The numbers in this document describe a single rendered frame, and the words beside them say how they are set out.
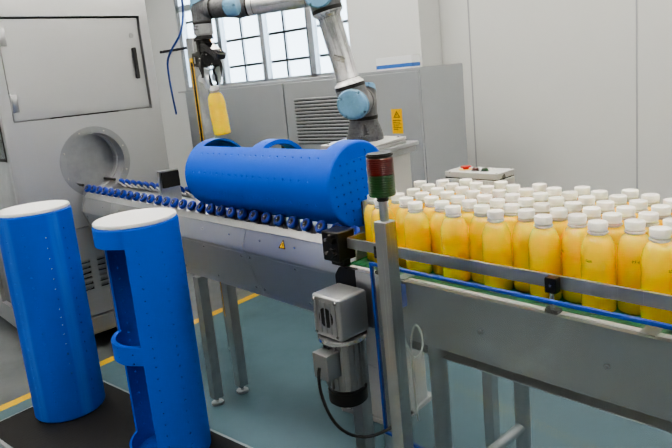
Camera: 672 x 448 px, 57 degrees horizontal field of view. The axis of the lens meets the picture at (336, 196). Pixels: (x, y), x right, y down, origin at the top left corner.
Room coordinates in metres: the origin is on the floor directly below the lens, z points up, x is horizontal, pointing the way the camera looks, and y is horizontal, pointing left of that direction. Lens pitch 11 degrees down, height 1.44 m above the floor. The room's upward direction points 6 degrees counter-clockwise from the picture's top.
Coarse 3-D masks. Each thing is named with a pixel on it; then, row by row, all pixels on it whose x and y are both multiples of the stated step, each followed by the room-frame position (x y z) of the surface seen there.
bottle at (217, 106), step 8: (208, 96) 2.49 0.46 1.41; (216, 96) 2.47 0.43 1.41; (208, 104) 2.48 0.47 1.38; (216, 104) 2.46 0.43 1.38; (224, 104) 2.48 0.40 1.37; (216, 112) 2.46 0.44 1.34; (224, 112) 2.48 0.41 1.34; (216, 120) 2.47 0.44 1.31; (224, 120) 2.48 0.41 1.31; (216, 128) 2.47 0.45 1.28; (224, 128) 2.47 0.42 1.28
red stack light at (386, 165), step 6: (366, 162) 1.40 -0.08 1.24; (372, 162) 1.38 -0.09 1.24; (378, 162) 1.37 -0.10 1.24; (384, 162) 1.38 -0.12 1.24; (390, 162) 1.38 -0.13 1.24; (366, 168) 1.40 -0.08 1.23; (372, 168) 1.38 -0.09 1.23; (378, 168) 1.37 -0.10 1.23; (384, 168) 1.37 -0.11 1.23; (390, 168) 1.38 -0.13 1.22; (372, 174) 1.38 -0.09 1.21; (378, 174) 1.37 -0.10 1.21; (384, 174) 1.37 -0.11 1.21; (390, 174) 1.38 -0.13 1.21
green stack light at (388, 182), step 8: (368, 176) 1.40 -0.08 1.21; (384, 176) 1.38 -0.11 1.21; (392, 176) 1.39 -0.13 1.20; (368, 184) 1.40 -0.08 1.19; (376, 184) 1.38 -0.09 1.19; (384, 184) 1.38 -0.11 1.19; (392, 184) 1.38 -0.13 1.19; (368, 192) 1.40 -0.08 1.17; (376, 192) 1.38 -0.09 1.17; (384, 192) 1.37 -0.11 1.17; (392, 192) 1.38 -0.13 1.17
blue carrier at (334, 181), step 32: (192, 160) 2.49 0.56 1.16; (224, 160) 2.33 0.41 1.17; (256, 160) 2.18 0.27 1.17; (288, 160) 2.05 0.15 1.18; (320, 160) 1.94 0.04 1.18; (352, 160) 1.95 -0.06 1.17; (192, 192) 2.51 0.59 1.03; (224, 192) 2.32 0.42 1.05; (256, 192) 2.16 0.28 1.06; (288, 192) 2.02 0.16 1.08; (320, 192) 1.90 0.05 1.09; (352, 192) 1.94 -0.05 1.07; (352, 224) 1.93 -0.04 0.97
